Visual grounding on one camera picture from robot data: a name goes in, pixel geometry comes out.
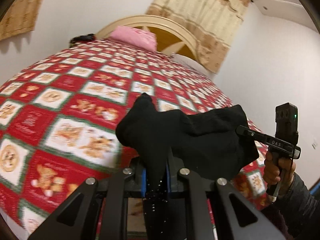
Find black pants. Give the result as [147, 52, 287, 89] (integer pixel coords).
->
[116, 93, 259, 239]

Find dark sleeved right forearm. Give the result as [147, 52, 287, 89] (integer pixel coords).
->
[279, 174, 319, 239]

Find black clothing heap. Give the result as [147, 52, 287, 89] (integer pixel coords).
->
[69, 34, 96, 48]

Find person's right hand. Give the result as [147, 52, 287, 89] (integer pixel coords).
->
[263, 151, 296, 195]

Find red teddy bear bedspread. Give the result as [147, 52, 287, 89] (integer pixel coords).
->
[0, 37, 276, 240]

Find striped pillow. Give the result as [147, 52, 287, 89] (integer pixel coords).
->
[170, 53, 212, 78]

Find beige window curtain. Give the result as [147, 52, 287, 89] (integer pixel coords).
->
[147, 0, 251, 74]

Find cream wooden headboard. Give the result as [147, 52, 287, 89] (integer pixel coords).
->
[96, 15, 198, 61]

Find pink folded blanket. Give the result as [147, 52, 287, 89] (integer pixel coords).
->
[110, 26, 157, 52]

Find beige side curtain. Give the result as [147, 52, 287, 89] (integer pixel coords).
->
[1, 0, 42, 40]

